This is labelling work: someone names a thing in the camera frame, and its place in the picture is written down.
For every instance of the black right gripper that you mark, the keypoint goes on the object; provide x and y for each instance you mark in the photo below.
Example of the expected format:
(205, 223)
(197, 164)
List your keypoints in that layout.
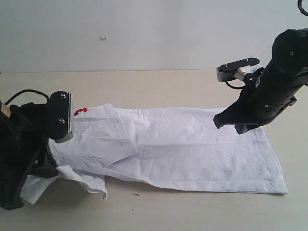
(263, 102)

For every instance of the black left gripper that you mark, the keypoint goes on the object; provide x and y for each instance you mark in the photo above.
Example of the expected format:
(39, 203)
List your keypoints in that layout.
(24, 148)

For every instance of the white t-shirt red lettering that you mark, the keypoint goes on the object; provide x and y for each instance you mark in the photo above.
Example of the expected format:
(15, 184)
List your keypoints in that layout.
(172, 148)

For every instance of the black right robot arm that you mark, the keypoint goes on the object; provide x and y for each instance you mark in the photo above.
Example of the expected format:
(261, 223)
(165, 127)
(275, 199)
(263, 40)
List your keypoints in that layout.
(289, 55)

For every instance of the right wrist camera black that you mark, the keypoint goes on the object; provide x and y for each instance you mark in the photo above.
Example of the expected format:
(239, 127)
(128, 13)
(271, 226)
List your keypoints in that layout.
(237, 69)

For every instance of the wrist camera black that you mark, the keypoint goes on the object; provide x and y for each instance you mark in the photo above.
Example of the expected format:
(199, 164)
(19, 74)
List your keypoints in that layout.
(237, 69)
(59, 117)

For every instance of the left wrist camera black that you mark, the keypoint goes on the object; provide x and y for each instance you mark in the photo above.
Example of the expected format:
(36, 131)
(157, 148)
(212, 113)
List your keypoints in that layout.
(59, 117)

